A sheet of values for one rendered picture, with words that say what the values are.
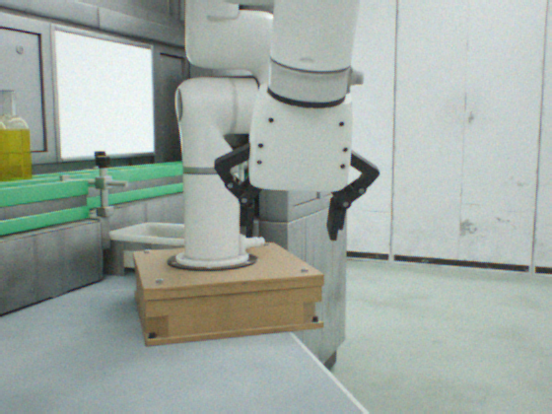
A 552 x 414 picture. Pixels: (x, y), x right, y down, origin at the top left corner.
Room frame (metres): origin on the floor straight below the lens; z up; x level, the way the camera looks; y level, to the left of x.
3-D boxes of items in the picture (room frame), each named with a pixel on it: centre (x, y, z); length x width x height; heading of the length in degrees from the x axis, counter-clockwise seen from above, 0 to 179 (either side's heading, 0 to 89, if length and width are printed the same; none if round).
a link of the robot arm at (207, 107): (1.02, 0.11, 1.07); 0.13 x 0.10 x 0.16; 108
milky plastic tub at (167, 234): (1.30, 0.26, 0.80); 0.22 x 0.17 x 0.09; 67
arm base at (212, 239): (1.02, 0.11, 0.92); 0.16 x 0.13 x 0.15; 119
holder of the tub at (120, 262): (1.31, 0.28, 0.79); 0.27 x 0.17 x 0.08; 67
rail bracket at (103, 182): (1.24, 0.39, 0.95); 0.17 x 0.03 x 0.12; 67
